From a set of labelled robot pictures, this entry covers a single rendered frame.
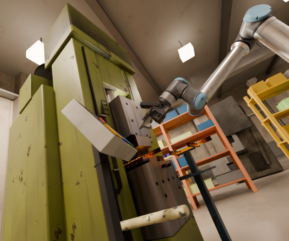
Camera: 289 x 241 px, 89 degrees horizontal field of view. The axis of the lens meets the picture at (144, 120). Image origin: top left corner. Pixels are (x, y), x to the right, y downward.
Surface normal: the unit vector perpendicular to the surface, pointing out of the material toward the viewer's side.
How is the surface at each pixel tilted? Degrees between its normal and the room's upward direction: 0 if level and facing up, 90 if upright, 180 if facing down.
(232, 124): 90
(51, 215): 90
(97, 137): 90
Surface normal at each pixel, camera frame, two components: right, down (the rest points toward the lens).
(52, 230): 0.75, -0.49
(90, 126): -0.21, -0.36
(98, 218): -0.58, -0.17
